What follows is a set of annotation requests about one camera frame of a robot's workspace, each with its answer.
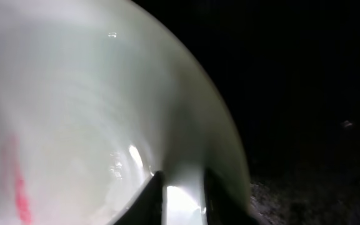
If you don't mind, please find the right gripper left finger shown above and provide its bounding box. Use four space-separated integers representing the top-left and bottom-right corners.
114 171 164 225

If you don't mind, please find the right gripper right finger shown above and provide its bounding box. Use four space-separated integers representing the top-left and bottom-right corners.
204 169 259 225

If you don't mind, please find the large light green plate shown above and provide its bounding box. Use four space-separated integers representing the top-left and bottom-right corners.
0 1 251 224

